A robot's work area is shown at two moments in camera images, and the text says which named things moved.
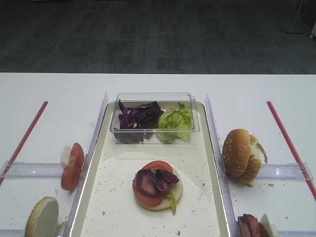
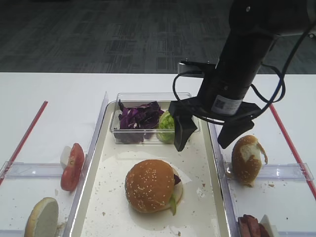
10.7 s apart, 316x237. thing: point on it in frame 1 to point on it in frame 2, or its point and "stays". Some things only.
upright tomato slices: [71, 174] stays
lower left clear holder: [12, 232] stays
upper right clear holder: [284, 171] stays
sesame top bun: [235, 151] to [149, 185]
